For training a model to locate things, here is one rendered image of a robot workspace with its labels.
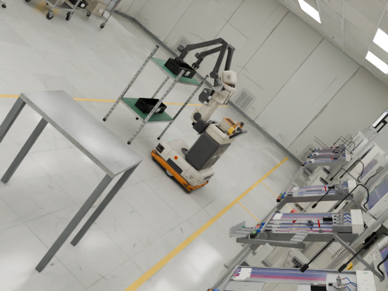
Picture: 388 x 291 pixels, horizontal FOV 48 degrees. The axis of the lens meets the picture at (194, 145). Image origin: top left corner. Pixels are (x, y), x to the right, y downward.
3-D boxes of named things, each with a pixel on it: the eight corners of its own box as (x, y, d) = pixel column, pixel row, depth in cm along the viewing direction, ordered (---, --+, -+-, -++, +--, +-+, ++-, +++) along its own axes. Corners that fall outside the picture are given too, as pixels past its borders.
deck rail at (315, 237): (260, 240, 333) (259, 232, 333) (260, 239, 335) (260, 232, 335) (358, 242, 310) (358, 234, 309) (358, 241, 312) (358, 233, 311)
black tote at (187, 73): (174, 74, 496) (179, 66, 493) (163, 65, 500) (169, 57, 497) (191, 78, 550) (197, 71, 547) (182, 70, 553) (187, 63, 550)
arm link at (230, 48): (231, 45, 509) (237, 45, 516) (223, 43, 517) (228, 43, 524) (224, 82, 524) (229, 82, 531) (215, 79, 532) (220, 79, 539)
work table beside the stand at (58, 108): (3, 178, 305) (63, 89, 283) (77, 244, 299) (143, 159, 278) (-45, 195, 262) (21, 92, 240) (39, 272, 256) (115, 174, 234)
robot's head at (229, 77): (237, 84, 511) (237, 71, 510) (232, 83, 491) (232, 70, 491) (225, 85, 516) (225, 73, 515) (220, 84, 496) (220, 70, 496)
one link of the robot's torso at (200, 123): (204, 137, 526) (217, 121, 520) (196, 137, 500) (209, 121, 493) (189, 122, 532) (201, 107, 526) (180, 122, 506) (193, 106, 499)
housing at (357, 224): (353, 242, 313) (351, 223, 312) (351, 226, 359) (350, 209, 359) (364, 243, 310) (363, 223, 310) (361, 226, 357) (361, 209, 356)
